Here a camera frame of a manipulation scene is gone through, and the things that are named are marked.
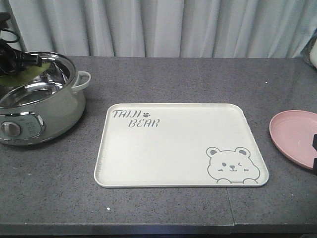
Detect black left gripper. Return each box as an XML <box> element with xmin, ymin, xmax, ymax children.
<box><xmin>0</xmin><ymin>39</ymin><xmax>42</xmax><ymax>76</ymax></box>

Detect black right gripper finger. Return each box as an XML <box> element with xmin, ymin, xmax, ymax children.
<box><xmin>312</xmin><ymin>133</ymin><xmax>317</xmax><ymax>176</ymax></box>

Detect green lettuce leaf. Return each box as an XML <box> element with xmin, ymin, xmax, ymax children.
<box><xmin>0</xmin><ymin>62</ymin><xmax>51</xmax><ymax>87</ymax></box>

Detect pink round plate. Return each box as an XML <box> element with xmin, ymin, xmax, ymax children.
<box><xmin>269</xmin><ymin>110</ymin><xmax>317</xmax><ymax>173</ymax></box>

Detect cream bear print tray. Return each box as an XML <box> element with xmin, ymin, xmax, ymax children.
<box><xmin>94</xmin><ymin>103</ymin><xmax>269</xmax><ymax>188</ymax></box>

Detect light green electric pot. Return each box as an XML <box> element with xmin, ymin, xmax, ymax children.
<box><xmin>0</xmin><ymin>52</ymin><xmax>91</xmax><ymax>146</ymax></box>

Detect white rice cooker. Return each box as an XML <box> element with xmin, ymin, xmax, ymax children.
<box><xmin>301</xmin><ymin>36</ymin><xmax>317</xmax><ymax>68</ymax></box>

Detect white pleated curtain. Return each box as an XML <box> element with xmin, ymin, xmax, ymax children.
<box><xmin>0</xmin><ymin>0</ymin><xmax>317</xmax><ymax>58</ymax></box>

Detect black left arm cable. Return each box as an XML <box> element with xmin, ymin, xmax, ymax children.
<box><xmin>0</xmin><ymin>12</ymin><xmax>21</xmax><ymax>45</ymax></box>

